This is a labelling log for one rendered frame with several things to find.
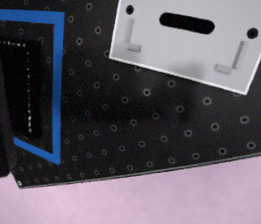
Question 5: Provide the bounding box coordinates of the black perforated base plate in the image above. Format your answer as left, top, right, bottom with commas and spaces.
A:
0, 0, 261, 189

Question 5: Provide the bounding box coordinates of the blue tape rectangle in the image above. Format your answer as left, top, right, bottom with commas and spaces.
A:
0, 9, 65, 165

